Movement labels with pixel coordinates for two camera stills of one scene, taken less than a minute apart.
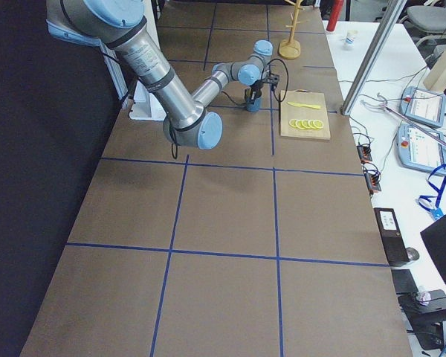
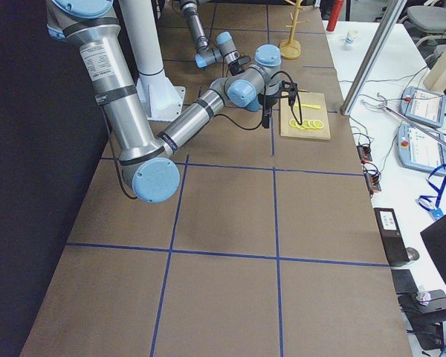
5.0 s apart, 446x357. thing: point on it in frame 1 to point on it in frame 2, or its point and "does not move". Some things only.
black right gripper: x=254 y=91 to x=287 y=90
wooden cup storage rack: x=291 y=49 does not move
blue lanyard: x=436 y=181 does not move
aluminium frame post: x=383 y=29 does not move
